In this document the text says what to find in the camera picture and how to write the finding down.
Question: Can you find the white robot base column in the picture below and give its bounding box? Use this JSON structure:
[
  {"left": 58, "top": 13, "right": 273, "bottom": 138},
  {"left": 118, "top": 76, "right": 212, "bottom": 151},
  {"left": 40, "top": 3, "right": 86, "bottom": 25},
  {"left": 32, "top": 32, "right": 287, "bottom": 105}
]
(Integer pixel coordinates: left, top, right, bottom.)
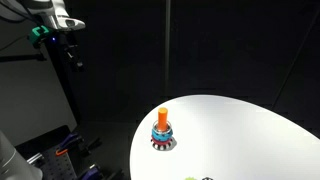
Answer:
[{"left": 0, "top": 130, "right": 44, "bottom": 180}]

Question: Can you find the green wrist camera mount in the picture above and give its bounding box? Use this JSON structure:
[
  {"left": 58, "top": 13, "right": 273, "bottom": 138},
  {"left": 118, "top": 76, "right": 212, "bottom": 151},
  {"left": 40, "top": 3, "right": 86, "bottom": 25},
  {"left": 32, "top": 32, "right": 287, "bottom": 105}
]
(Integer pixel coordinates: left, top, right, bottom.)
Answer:
[{"left": 27, "top": 25, "right": 52, "bottom": 47}]

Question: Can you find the white wall panel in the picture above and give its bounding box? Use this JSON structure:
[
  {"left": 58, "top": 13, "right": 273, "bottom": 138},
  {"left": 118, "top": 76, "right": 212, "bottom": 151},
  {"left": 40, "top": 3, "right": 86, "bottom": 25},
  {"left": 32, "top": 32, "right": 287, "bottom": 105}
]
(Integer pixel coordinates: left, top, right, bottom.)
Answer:
[{"left": 0, "top": 14, "right": 79, "bottom": 148}]

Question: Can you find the black upright post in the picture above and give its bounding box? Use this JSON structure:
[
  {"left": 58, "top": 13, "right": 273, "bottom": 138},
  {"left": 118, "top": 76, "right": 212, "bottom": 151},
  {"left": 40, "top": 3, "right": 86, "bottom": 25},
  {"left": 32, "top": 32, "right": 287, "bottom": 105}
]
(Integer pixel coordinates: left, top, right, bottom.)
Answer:
[{"left": 42, "top": 33, "right": 83, "bottom": 127}]

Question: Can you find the purple clamp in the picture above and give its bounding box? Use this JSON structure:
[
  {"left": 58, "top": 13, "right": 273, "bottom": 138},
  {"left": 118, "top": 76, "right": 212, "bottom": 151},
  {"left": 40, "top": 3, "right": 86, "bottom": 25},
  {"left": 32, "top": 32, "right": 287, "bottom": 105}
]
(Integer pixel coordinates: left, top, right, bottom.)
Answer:
[
  {"left": 59, "top": 131, "right": 82, "bottom": 150},
  {"left": 78, "top": 165, "right": 102, "bottom": 180}
]

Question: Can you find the perforated metal breadboard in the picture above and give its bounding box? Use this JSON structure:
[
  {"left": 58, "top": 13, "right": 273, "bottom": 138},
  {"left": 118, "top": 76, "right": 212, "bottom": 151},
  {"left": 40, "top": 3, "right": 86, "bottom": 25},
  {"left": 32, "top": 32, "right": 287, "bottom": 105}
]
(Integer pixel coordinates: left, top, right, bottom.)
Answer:
[{"left": 28, "top": 146, "right": 80, "bottom": 180}]

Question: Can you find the silver vertical pole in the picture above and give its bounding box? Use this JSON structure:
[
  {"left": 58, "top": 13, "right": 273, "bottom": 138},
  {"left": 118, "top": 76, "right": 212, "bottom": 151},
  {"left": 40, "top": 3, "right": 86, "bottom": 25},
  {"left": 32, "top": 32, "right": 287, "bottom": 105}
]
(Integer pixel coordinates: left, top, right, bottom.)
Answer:
[{"left": 164, "top": 0, "right": 172, "bottom": 98}]

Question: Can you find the orange handled tool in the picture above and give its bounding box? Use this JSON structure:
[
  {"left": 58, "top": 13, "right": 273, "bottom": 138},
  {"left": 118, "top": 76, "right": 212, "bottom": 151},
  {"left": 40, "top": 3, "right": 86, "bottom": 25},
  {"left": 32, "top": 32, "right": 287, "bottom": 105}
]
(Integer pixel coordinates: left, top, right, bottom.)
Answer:
[{"left": 55, "top": 148, "right": 70, "bottom": 157}]

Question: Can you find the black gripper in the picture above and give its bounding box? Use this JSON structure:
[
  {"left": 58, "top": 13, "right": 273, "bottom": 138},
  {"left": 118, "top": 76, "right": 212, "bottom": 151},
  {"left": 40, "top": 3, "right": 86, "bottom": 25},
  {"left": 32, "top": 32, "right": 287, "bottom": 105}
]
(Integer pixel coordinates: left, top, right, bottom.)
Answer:
[{"left": 49, "top": 30, "right": 85, "bottom": 72}]

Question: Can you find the black clamp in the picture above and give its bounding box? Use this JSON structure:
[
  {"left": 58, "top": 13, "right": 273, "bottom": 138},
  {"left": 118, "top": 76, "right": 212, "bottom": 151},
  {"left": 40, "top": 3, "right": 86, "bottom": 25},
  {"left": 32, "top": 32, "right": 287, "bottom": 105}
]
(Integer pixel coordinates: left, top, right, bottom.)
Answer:
[{"left": 81, "top": 136, "right": 103, "bottom": 158}]

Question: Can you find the black white checkered base ring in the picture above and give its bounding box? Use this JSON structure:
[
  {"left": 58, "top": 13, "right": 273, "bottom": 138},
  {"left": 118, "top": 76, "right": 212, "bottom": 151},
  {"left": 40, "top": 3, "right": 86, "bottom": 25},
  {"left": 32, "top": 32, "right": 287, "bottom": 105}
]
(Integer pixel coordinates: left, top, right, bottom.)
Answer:
[{"left": 150, "top": 139, "right": 172, "bottom": 152}]

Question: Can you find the pink ring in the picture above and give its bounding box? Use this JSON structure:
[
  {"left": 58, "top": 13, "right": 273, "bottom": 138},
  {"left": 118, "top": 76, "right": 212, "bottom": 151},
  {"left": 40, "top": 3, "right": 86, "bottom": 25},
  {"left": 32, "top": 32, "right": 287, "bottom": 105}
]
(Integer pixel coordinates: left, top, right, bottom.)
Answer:
[{"left": 150, "top": 134, "right": 173, "bottom": 145}]

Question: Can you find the silver aluminium extrusion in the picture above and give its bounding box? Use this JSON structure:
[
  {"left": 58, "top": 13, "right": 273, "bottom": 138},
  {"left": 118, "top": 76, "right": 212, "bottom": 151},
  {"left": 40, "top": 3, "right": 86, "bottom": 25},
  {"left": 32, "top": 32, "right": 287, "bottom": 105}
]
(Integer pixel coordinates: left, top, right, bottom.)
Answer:
[{"left": 25, "top": 152, "right": 45, "bottom": 165}]

